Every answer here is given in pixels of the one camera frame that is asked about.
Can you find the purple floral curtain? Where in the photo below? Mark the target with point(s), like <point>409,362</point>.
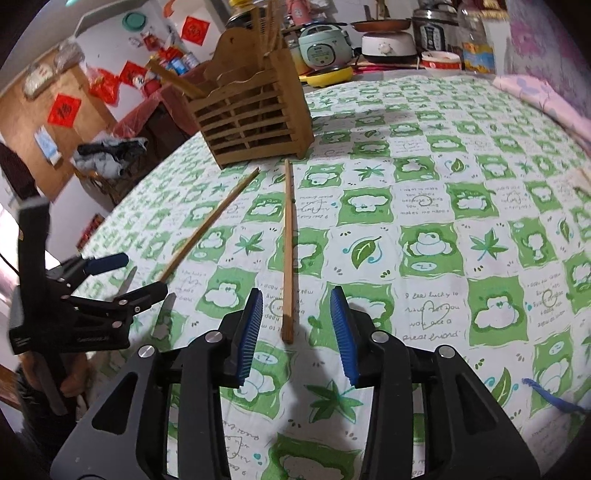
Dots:
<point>554,41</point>

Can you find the person's left hand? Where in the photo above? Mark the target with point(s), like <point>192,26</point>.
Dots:
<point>74,374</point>

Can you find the wooden door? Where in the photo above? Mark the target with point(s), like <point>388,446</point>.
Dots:
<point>27,120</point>

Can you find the pile of dark clothes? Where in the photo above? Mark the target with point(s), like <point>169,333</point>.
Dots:
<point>111,154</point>

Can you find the light green rice cooker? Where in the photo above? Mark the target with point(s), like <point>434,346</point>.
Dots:
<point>323,48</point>

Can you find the red white bowl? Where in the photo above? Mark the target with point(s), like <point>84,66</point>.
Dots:
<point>441,60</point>

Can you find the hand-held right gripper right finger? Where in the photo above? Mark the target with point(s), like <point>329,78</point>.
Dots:
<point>344,341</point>

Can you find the wooden slatted utensil holder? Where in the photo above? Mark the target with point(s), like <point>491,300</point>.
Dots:
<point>258,106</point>

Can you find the green white printed bed sheet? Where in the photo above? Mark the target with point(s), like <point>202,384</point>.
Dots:
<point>415,207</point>

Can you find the copper frying pan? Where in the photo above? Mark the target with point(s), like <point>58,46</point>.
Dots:
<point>383,25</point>

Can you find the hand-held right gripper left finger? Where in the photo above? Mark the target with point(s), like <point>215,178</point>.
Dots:
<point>248,341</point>

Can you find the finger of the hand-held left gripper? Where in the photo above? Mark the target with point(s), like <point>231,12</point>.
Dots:
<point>138,295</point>
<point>108,263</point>

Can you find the blue white packet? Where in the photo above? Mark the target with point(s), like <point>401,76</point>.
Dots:
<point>48,145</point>

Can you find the pink printed blanket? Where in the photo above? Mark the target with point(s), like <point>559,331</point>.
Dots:
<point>540,99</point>

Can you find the green round lid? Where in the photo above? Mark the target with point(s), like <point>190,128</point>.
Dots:
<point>134,21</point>

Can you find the red cloth covered table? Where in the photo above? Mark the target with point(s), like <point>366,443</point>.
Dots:
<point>147,115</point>

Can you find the silver black pressure cooker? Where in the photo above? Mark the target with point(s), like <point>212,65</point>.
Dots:
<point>434,30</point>

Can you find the clear plastic bottle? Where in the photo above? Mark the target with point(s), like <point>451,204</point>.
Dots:
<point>475,41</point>

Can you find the white electric pot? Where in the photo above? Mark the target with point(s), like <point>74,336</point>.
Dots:
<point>388,48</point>

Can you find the red square paper decoration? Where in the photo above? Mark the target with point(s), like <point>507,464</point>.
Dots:
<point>63,110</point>
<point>133,76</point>
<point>194,30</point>

